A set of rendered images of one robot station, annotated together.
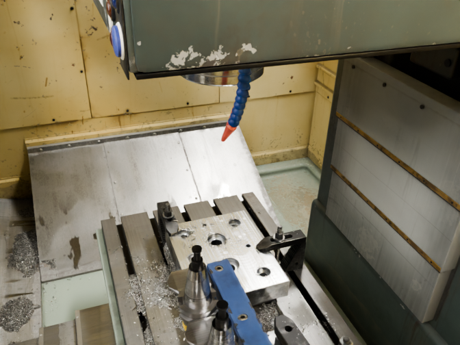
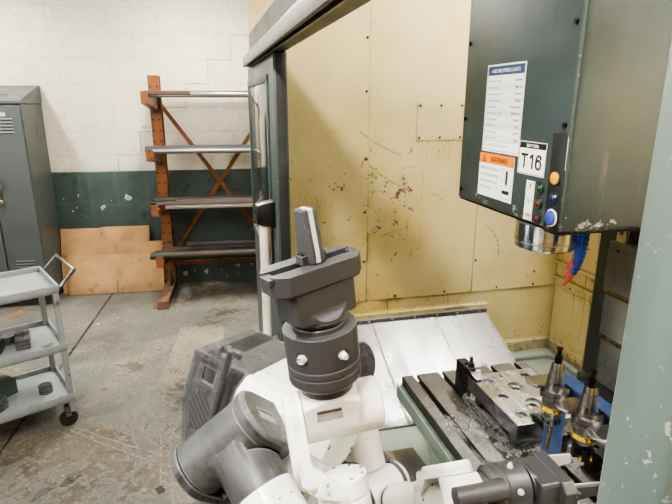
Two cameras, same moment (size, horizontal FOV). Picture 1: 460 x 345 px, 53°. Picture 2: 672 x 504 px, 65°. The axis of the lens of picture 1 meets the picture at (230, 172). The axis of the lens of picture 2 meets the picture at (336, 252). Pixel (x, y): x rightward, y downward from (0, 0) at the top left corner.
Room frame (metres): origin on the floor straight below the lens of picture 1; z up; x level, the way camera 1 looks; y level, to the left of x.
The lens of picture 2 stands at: (-0.65, 0.42, 1.87)
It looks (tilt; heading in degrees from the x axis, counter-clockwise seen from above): 16 degrees down; 7
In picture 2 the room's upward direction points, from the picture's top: straight up
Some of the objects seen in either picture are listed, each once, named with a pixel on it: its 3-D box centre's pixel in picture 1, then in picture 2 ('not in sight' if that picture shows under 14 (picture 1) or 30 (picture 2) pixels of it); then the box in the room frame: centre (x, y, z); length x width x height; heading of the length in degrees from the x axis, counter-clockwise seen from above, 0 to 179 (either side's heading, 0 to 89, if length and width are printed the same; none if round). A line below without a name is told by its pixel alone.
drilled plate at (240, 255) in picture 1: (222, 259); (523, 400); (0.88, 0.01, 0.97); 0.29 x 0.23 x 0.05; 21
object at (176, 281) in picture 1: (188, 280); (540, 381); (0.55, 0.06, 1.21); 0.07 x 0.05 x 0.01; 111
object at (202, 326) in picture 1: (209, 331); (569, 405); (0.45, 0.02, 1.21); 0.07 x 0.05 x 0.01; 111
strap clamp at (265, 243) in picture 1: (280, 248); not in sight; (0.91, -0.14, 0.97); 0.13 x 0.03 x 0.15; 111
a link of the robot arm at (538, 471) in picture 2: not in sight; (528, 481); (0.22, 0.16, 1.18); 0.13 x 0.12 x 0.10; 21
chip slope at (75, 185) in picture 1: (159, 200); (430, 372); (1.42, 0.26, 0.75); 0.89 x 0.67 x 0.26; 111
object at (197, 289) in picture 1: (197, 283); (556, 374); (0.50, 0.04, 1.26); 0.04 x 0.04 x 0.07
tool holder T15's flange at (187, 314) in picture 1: (198, 304); (554, 392); (0.50, 0.04, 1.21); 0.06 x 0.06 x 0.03
